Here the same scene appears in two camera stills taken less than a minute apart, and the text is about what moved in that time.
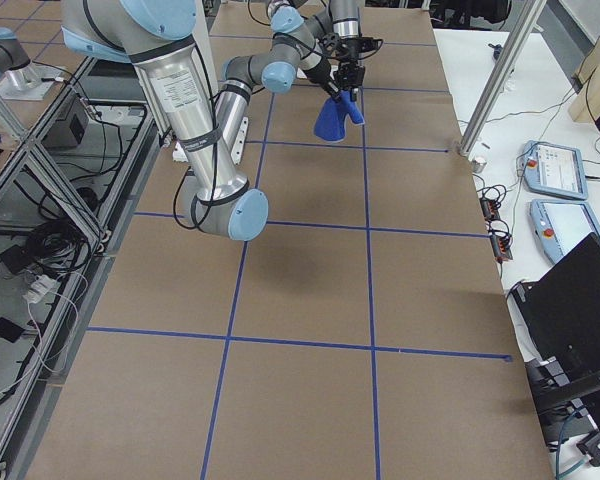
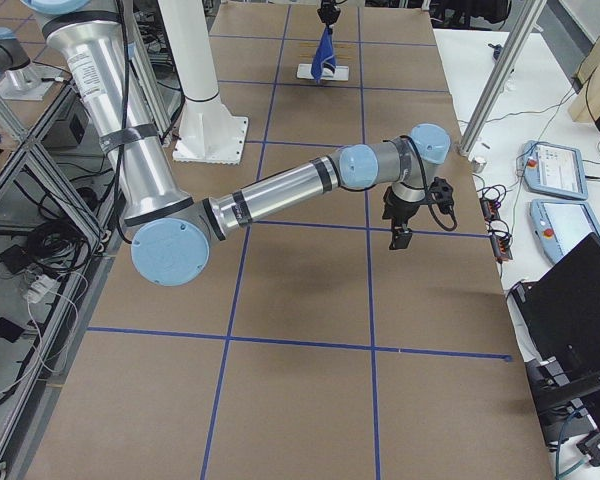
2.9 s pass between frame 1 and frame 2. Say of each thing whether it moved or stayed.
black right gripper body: moved
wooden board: stayed
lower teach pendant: stayed
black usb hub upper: stayed
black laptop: stayed
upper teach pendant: stayed
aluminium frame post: stayed
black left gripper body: moved
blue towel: moved
